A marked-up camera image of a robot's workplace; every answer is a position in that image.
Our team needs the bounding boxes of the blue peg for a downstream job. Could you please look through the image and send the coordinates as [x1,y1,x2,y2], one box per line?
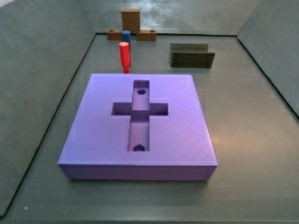
[122,30,131,44]

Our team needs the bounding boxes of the purple board with cross slot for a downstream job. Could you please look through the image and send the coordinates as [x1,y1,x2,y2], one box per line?
[59,73,218,180]

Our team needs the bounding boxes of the brown T-shaped block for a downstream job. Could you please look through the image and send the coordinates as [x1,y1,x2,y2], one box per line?
[107,9,157,41]

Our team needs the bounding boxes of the red peg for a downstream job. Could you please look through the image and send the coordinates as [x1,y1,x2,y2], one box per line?
[119,42,130,74]

